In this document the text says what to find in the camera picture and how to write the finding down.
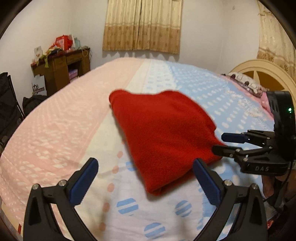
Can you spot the black and white patterned pillow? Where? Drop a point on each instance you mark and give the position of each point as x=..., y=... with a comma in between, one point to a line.
x=242, y=82

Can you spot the black bag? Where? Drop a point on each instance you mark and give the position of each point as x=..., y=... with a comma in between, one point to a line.
x=33, y=104

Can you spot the red gift bag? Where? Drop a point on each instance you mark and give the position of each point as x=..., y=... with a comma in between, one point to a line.
x=63, y=42

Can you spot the beige window curtain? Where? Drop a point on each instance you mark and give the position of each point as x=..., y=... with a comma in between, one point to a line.
x=141, y=25

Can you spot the pink dotted bedsheet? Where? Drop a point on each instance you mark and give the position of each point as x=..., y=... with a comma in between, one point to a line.
x=69, y=120

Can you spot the bed with dotted sheet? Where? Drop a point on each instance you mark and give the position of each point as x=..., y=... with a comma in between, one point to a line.
x=185, y=78

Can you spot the pink pillow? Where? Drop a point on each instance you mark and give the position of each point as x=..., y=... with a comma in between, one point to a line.
x=267, y=104

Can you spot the colourful cloth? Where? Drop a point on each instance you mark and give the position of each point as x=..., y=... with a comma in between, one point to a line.
x=49, y=52

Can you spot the white paper bag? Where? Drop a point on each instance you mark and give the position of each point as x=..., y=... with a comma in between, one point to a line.
x=39, y=87

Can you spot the brown wooden desk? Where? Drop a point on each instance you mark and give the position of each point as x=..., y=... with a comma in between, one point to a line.
x=57, y=67

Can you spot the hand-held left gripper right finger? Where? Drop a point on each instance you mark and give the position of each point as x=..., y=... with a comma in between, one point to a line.
x=205, y=183

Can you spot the pale green bottle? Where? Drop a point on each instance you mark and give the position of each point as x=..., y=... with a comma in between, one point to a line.
x=77, y=42

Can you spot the stack of books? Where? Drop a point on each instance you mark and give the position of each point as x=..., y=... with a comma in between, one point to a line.
x=73, y=74

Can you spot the cream and brown bed headboard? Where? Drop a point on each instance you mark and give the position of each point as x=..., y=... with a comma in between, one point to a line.
x=261, y=67

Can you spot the beige flowered curtain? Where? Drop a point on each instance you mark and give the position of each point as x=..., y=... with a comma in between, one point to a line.
x=275, y=41

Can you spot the black folding chair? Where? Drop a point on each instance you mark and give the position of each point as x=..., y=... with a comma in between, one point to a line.
x=9, y=104

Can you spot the red embroidered sweater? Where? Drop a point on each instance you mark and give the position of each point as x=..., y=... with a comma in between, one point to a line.
x=161, y=134

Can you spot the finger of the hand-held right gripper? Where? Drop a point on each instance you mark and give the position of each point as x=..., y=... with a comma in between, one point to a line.
x=233, y=138
x=224, y=150

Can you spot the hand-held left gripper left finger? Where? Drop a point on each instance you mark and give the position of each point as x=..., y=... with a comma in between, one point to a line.
x=85, y=178

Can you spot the white card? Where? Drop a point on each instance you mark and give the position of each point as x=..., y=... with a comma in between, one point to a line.
x=38, y=53

